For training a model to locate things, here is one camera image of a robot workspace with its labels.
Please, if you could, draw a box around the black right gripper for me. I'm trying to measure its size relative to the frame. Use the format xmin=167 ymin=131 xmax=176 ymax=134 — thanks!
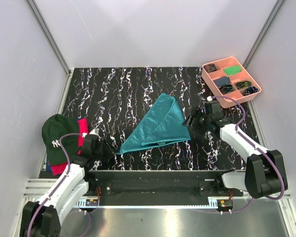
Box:
xmin=181 ymin=106 xmax=211 ymax=135

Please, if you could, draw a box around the teal cloth napkin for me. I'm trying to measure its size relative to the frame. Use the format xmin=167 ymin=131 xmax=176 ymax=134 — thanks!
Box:
xmin=119 ymin=93 xmax=191 ymax=155

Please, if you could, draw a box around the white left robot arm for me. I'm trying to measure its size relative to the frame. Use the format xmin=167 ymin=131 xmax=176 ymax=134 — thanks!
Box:
xmin=19 ymin=129 xmax=110 ymax=237

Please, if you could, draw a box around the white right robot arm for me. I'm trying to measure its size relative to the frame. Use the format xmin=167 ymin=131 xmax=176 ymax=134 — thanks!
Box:
xmin=182 ymin=101 xmax=288 ymax=200

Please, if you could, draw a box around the pink folded cloth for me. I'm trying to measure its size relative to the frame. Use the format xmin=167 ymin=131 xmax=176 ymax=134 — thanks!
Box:
xmin=50 ymin=118 xmax=89 ymax=176

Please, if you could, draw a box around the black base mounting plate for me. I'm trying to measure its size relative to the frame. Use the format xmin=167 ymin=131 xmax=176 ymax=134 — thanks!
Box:
xmin=86 ymin=170 xmax=243 ymax=208

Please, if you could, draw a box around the dark green baseball cap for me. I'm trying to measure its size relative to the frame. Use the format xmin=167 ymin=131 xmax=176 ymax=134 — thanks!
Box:
xmin=41 ymin=114 xmax=79 ymax=166

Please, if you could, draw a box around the black patterned rolled cloth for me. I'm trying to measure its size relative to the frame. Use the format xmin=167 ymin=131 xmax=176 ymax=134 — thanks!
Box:
xmin=220 ymin=84 xmax=234 ymax=95

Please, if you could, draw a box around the grey blue rolled cloth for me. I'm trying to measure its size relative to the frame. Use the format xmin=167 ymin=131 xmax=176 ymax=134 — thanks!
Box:
xmin=214 ymin=76 xmax=230 ymax=87

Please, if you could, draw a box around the dark patterned rolled cloth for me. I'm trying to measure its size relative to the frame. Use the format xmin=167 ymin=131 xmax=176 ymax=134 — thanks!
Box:
xmin=204 ymin=64 xmax=217 ymax=73

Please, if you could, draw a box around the pink compartment tray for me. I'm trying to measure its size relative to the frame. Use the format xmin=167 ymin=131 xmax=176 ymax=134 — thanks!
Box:
xmin=202 ymin=57 xmax=262 ymax=109

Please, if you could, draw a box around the yellow black rolled cloth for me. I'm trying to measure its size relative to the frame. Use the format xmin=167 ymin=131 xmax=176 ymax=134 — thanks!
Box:
xmin=235 ymin=80 xmax=252 ymax=90

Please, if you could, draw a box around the green rolled cloth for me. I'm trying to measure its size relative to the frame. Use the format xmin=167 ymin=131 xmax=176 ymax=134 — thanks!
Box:
xmin=223 ymin=65 xmax=242 ymax=76

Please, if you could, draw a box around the blue black rolled cloth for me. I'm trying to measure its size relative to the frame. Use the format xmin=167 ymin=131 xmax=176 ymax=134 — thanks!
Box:
xmin=243 ymin=86 xmax=259 ymax=96

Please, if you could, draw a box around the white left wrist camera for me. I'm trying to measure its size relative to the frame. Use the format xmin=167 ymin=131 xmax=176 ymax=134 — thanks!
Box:
xmin=82 ymin=128 xmax=99 ymax=138

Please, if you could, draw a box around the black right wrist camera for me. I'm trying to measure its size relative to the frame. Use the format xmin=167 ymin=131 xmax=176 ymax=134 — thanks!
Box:
xmin=205 ymin=100 xmax=224 ymax=120

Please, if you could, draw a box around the aluminium front rail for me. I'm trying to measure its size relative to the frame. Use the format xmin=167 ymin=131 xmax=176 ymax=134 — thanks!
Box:
xmin=23 ymin=177 xmax=292 ymax=198

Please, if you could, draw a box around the aluminium frame post left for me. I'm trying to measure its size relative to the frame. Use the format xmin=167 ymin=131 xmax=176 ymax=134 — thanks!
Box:
xmin=25 ymin=0 xmax=71 ymax=75

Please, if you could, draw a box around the aluminium frame post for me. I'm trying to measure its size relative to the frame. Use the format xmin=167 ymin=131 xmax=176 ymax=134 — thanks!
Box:
xmin=25 ymin=0 xmax=71 ymax=75
xmin=243 ymin=0 xmax=286 ymax=69

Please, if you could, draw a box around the aluminium frame post right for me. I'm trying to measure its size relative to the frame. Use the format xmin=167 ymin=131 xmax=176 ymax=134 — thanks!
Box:
xmin=243 ymin=0 xmax=286 ymax=69

